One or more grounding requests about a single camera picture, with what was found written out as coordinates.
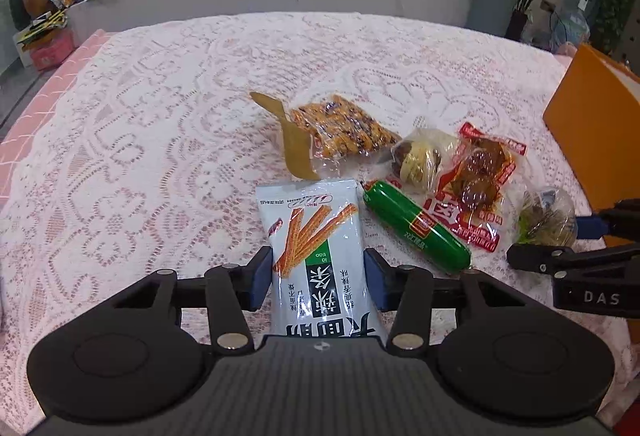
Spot peanut brittle bag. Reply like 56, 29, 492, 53
250, 91, 401, 182

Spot green sausage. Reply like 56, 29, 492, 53
361, 179, 473, 276

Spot blue water jug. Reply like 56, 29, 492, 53
550, 9, 591, 54

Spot white lace tablecloth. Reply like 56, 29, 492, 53
0, 10, 640, 417

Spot orange cardboard box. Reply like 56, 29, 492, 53
542, 43, 640, 217

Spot grey trash can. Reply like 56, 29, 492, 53
467, 0, 521, 37

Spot pink storage box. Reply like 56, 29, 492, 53
30, 34, 76, 70

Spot clear pastry packet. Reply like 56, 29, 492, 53
390, 126, 458, 192

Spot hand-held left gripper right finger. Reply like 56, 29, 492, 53
364, 247, 543, 353

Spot clear packet with dark filling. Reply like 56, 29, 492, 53
517, 186, 578, 247

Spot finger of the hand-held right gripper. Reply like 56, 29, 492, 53
506, 243, 608, 278
575, 199, 640, 239

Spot ivy plant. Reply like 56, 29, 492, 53
592, 0, 640, 57

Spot black yellow paper stack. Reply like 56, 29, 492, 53
15, 11, 68, 52

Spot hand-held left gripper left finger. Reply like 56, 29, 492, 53
102, 245, 274, 353

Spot pink checkered table cover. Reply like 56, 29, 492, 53
0, 29, 108, 347

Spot white spicy stick packet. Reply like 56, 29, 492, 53
256, 179, 388, 352

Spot red braised meat packet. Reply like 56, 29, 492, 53
422, 121, 530, 252

